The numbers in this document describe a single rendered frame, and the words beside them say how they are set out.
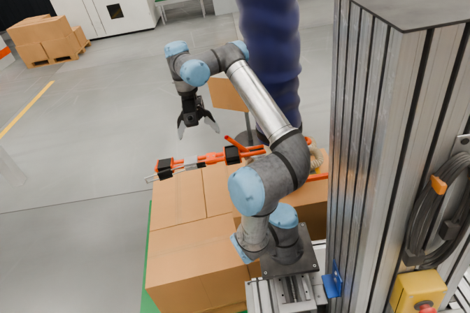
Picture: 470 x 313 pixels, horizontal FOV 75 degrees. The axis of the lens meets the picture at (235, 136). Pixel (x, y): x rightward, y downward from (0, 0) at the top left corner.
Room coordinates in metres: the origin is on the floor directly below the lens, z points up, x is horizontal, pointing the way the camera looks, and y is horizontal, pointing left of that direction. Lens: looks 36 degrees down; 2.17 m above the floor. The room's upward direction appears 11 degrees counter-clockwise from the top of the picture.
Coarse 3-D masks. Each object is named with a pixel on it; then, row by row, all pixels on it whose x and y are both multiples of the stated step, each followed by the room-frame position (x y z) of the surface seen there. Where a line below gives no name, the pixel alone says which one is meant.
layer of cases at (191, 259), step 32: (160, 192) 1.70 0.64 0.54; (192, 192) 1.63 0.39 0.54; (224, 192) 1.57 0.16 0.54; (160, 224) 1.39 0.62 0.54; (192, 224) 1.34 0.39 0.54; (224, 224) 1.29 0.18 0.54; (160, 256) 1.14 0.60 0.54; (192, 256) 1.10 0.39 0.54; (224, 256) 1.06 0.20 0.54; (160, 288) 0.96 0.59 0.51; (192, 288) 0.97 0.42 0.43; (224, 288) 0.97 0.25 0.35
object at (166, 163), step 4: (172, 156) 1.26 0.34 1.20; (160, 160) 1.25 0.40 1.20; (164, 160) 1.24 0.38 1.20; (168, 160) 1.23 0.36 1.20; (172, 160) 1.23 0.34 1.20; (160, 164) 1.21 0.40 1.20; (164, 164) 1.21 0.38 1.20; (168, 164) 1.20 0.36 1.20; (172, 164) 1.20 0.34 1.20; (156, 168) 1.19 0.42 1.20; (160, 168) 1.19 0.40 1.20; (164, 168) 1.18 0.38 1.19; (168, 168) 1.18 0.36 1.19; (172, 172) 1.18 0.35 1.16
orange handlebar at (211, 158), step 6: (306, 138) 1.21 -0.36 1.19; (240, 150) 1.22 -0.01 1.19; (258, 150) 1.19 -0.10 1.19; (264, 150) 1.18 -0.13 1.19; (198, 156) 1.23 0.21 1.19; (204, 156) 1.22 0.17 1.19; (210, 156) 1.21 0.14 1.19; (216, 156) 1.22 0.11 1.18; (222, 156) 1.19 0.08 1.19; (246, 156) 1.18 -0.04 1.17; (174, 162) 1.23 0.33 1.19; (180, 162) 1.22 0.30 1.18; (198, 162) 1.19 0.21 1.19; (210, 162) 1.18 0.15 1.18; (216, 162) 1.18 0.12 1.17; (180, 168) 1.19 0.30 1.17; (318, 174) 0.94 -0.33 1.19; (324, 174) 0.94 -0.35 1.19; (306, 180) 0.93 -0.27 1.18; (312, 180) 0.93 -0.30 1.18
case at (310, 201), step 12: (312, 156) 1.33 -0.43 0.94; (324, 156) 1.31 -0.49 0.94; (228, 168) 1.37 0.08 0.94; (324, 168) 1.22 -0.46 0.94; (324, 180) 1.13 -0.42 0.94; (300, 192) 1.08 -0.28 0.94; (312, 192) 1.06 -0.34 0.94; (324, 192) 1.05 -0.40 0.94; (300, 204) 1.00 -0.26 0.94; (312, 204) 0.99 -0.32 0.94; (324, 204) 0.99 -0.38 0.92; (240, 216) 1.00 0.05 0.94; (300, 216) 0.99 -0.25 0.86; (312, 216) 0.99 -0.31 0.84; (324, 216) 0.99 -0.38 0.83; (312, 228) 0.99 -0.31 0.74; (324, 228) 0.99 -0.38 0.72; (312, 240) 0.99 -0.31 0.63
